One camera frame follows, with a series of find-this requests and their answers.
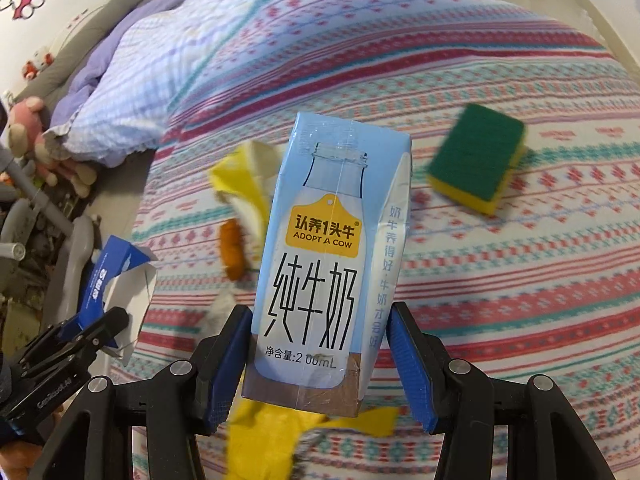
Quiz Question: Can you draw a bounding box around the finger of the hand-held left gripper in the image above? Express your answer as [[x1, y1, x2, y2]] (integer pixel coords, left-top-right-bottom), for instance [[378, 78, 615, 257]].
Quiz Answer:
[[60, 306, 132, 376], [10, 312, 103, 376]]

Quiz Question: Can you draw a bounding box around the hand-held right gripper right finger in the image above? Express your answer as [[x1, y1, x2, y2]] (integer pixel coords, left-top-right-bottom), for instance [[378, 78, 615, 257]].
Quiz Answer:
[[389, 301, 616, 480]]

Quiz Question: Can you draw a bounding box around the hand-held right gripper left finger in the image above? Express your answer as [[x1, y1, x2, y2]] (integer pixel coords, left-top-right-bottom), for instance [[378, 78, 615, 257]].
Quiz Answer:
[[30, 305, 254, 480]]

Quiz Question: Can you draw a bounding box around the blue and white carton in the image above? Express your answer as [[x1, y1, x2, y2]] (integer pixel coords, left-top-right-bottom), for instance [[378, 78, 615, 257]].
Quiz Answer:
[[75, 234, 158, 363]]

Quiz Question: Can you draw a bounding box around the light blue milk carton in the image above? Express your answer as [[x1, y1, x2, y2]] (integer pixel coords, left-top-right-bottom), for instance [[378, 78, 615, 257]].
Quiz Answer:
[[240, 111, 414, 417]]

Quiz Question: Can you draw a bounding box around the yellow and white paper wrapper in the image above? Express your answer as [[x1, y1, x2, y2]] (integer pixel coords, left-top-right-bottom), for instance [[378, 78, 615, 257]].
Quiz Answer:
[[207, 141, 281, 256]]

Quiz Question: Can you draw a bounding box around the small orange food piece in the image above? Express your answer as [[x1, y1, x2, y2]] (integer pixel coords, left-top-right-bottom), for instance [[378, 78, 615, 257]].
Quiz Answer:
[[220, 219, 248, 281]]

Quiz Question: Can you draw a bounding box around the striped patterned blanket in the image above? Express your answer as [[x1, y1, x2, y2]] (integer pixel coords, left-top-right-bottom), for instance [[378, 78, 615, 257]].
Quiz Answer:
[[107, 0, 640, 480]]

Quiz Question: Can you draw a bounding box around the beige plush toy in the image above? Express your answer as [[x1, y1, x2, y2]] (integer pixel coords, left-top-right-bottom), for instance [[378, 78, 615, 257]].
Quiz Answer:
[[32, 130, 98, 198]]

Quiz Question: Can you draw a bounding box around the pink plush monkey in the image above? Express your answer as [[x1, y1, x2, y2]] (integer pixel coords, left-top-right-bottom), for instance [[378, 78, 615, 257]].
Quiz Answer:
[[5, 97, 51, 158]]

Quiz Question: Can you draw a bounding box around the green and yellow sponge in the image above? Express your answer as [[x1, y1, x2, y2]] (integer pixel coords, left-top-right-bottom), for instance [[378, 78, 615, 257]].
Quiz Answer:
[[426, 103, 528, 217]]

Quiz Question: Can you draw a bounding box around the blue checked pillow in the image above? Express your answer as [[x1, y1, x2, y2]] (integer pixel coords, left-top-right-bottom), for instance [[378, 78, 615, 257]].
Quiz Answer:
[[42, 0, 381, 161]]

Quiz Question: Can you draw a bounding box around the small white cat plush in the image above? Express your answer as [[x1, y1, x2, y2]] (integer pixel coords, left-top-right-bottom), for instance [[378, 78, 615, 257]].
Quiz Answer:
[[22, 42, 56, 81]]

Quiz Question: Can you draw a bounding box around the grey padded bed bumper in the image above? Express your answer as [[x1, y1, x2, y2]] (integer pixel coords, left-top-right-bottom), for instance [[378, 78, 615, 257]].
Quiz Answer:
[[10, 0, 201, 106]]

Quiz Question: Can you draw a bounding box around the grey metal frame stand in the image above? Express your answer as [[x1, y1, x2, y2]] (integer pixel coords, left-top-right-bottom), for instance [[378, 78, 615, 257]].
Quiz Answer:
[[0, 90, 108, 321]]

